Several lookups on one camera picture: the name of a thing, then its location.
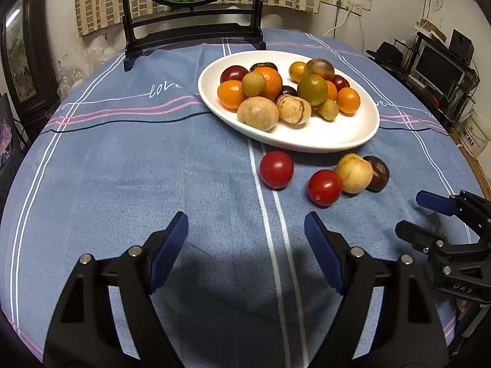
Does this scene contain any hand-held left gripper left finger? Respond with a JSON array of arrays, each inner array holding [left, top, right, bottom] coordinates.
[[43, 211, 190, 368]]

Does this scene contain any green-brown plum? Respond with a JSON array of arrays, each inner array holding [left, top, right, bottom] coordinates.
[[297, 74, 329, 107]]

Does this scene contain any yellow-green longan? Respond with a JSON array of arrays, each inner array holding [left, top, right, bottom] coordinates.
[[242, 71, 267, 97], [316, 99, 340, 121]]

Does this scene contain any computer monitor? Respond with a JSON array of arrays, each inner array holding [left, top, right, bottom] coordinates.
[[412, 44, 466, 96]]

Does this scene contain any brownish tan passion fruit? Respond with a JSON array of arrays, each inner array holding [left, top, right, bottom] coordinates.
[[304, 58, 335, 81]]

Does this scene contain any small dark red plum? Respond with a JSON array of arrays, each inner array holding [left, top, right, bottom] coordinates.
[[330, 74, 351, 92]]

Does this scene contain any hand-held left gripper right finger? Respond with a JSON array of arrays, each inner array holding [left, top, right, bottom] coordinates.
[[304, 211, 449, 368]]

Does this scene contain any white bucket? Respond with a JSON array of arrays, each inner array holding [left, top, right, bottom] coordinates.
[[458, 109, 491, 158]]

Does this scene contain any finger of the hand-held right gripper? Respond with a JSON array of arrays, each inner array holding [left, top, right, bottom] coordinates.
[[394, 220, 448, 256], [415, 190, 491, 233]]

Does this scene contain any pale spotted guava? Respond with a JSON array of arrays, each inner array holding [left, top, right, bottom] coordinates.
[[276, 94, 312, 125]]

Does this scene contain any white power strip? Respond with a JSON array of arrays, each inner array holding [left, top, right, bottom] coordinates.
[[321, 0, 363, 15]]

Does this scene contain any small orange mandarin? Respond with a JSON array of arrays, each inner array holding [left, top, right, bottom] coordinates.
[[336, 87, 361, 115]]

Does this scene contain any dark wood framed painting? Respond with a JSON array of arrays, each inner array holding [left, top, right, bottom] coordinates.
[[0, 0, 58, 110]]

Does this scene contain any large dark red plum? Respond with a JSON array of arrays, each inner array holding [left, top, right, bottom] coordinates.
[[220, 65, 250, 85]]

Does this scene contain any large orange mandarin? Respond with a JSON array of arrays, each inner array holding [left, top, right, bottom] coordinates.
[[253, 67, 283, 101]]

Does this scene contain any black hat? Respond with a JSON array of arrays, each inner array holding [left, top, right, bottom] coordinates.
[[365, 42, 401, 64]]

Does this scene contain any clear plastic bag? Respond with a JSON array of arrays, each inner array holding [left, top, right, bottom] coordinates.
[[57, 65, 87, 96]]

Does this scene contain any blue striped tablecloth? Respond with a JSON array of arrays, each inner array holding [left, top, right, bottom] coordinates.
[[0, 28, 484, 368]]

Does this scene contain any striped beige curtain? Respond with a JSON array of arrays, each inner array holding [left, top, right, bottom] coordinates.
[[74, 0, 327, 37]]

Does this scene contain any large tan passion fruit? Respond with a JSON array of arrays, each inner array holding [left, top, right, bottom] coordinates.
[[237, 97, 279, 132]]

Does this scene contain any black speaker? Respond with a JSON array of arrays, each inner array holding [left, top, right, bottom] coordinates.
[[449, 29, 474, 60]]

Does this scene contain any white oval plate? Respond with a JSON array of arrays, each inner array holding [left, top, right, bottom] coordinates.
[[197, 50, 380, 154]]

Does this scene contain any pale yellow guava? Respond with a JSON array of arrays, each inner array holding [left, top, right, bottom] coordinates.
[[335, 153, 373, 194]]

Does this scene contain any red cherry tomato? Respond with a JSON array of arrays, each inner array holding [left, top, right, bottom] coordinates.
[[260, 151, 295, 190], [307, 169, 343, 206]]

